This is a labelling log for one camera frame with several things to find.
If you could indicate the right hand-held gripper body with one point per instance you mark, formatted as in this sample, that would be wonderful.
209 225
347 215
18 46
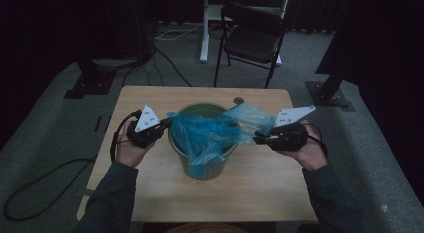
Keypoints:
288 138

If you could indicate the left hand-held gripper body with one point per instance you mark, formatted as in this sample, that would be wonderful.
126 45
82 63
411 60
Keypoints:
145 134

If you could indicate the blue plastic trash bag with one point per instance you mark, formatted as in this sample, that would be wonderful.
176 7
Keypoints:
206 133

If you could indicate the green ribbed trash bin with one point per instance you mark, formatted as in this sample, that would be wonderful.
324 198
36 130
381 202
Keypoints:
210 171

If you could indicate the person's left hand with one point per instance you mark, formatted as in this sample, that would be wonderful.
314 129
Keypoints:
130 153

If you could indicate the person's right hand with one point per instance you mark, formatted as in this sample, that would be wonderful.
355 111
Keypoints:
311 156

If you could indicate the black floor strip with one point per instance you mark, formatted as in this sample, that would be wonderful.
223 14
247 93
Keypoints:
98 124

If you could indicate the black stand with square base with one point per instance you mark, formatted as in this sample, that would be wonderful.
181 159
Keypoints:
90 83

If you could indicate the grey tape piece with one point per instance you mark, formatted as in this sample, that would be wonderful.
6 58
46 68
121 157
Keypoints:
88 192

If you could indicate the black folding chair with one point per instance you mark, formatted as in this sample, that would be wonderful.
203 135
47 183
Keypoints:
251 43

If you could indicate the black stand with slanted post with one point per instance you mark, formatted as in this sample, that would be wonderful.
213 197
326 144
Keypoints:
328 94

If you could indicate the white desk frame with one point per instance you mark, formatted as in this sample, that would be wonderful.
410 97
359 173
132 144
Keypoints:
204 43

